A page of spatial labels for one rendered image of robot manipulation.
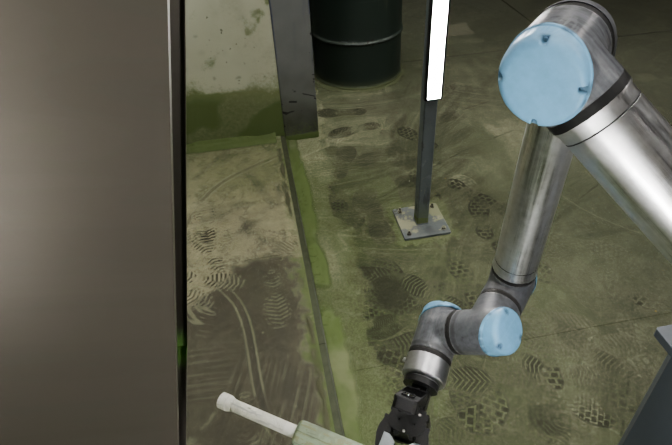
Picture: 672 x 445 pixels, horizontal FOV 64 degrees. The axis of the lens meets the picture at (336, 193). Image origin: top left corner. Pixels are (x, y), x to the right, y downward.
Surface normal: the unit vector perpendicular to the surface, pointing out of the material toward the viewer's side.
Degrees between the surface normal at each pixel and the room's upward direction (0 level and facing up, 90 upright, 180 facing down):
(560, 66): 85
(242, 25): 90
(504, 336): 56
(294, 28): 90
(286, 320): 0
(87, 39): 90
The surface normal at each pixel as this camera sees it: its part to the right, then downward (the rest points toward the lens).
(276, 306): -0.04, -0.79
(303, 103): 0.18, 0.59
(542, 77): -0.63, 0.43
